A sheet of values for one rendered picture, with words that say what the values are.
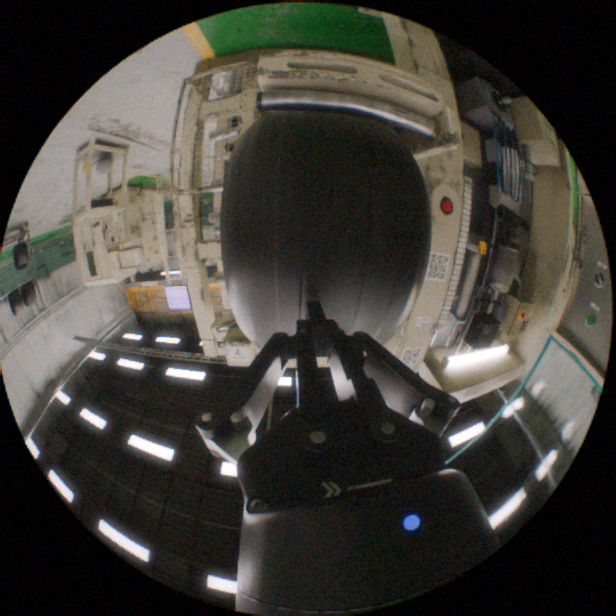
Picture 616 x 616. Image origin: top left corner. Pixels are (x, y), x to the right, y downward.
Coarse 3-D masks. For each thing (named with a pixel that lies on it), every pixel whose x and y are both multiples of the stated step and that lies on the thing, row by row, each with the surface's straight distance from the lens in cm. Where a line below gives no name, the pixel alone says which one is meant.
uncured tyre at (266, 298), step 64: (256, 128) 31; (320, 128) 29; (384, 128) 35; (256, 192) 22; (320, 192) 22; (384, 192) 24; (256, 256) 22; (320, 256) 21; (384, 256) 23; (256, 320) 26; (384, 320) 28
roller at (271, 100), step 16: (272, 96) 41; (288, 96) 40; (304, 96) 40; (320, 96) 41; (336, 96) 41; (352, 96) 42; (336, 112) 42; (352, 112) 42; (368, 112) 42; (384, 112) 43; (400, 112) 44; (416, 128) 46; (432, 128) 48
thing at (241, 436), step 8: (232, 416) 9; (240, 416) 9; (232, 424) 9; (240, 424) 9; (248, 424) 10; (232, 432) 9; (240, 432) 9; (248, 432) 9; (208, 440) 9; (216, 440) 9; (224, 440) 9; (232, 440) 9; (240, 440) 9; (248, 440) 9; (216, 448) 10; (224, 448) 9; (232, 448) 9; (240, 448) 9; (224, 456) 10; (232, 456) 9
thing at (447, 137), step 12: (444, 108) 49; (444, 120) 48; (456, 120) 49; (408, 132) 59; (444, 132) 47; (456, 132) 47; (408, 144) 58; (420, 144) 53; (432, 144) 49; (444, 144) 46; (456, 144) 46; (420, 156) 55
